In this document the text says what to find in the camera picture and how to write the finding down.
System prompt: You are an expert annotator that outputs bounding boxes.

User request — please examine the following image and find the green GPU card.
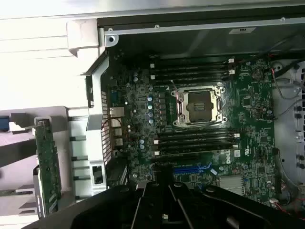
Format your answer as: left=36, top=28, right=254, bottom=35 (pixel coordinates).
left=34, top=116, right=62, bottom=218

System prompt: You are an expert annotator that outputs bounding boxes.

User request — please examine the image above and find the black RAM slot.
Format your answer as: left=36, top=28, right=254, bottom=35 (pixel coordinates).
left=150, top=64, right=236, bottom=74
left=157, top=128, right=240, bottom=139
left=150, top=69, right=236, bottom=81
left=150, top=58, right=236, bottom=69
left=150, top=75, right=236, bottom=86
left=153, top=145, right=239, bottom=157
left=157, top=140, right=239, bottom=150
left=153, top=133, right=240, bottom=145

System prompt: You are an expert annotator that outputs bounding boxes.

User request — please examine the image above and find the blue expansion slot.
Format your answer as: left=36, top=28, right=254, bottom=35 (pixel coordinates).
left=174, top=164, right=212, bottom=175

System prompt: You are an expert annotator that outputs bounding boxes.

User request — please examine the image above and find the green Dell motherboard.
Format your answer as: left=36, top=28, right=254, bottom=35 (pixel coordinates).
left=104, top=47, right=282, bottom=208

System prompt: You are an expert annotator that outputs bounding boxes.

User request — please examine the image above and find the grey case label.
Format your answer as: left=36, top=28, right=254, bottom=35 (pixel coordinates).
left=229, top=27, right=256, bottom=35

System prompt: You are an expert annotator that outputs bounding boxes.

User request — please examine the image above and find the metal CPU socket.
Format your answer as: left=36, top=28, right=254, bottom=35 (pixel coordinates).
left=170, top=83, right=227, bottom=127

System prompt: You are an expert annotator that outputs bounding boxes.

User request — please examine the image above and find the silver chipset heatsink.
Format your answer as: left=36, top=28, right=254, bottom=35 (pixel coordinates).
left=218, top=175, right=244, bottom=192

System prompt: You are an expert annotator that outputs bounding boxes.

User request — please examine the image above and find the grey parts rack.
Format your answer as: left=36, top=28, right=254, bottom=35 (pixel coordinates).
left=0, top=106, right=73, bottom=229

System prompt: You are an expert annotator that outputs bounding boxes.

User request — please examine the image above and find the thick black cable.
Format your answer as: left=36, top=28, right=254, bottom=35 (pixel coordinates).
left=269, top=30, right=305, bottom=57

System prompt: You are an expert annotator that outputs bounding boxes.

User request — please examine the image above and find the blue plastic part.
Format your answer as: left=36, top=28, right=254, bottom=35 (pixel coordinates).
left=0, top=115, right=10, bottom=132

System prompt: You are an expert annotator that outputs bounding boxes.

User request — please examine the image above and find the metal rear port block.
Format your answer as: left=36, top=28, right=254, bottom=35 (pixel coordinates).
left=109, top=106, right=126, bottom=150

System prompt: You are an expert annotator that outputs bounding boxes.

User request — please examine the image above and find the red and black wire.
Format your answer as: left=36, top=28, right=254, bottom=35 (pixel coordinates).
left=268, top=53, right=305, bottom=79

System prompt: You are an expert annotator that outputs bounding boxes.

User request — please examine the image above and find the open grey PC case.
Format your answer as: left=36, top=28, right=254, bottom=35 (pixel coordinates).
left=81, top=4, right=305, bottom=229

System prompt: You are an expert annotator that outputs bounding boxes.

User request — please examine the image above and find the grey wire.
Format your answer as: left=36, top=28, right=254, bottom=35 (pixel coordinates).
left=271, top=69, right=304, bottom=100

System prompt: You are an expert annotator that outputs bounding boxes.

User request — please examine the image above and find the black expansion slot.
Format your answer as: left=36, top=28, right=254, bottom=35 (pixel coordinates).
left=152, top=155, right=200, bottom=166

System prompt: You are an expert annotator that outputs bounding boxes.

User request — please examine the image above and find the CPU socket locking lever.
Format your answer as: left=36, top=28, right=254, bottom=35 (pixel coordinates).
left=175, top=89, right=186, bottom=125

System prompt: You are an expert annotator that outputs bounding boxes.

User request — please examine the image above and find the white plastic corner block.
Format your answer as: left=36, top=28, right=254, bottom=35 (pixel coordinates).
left=66, top=18, right=106, bottom=58

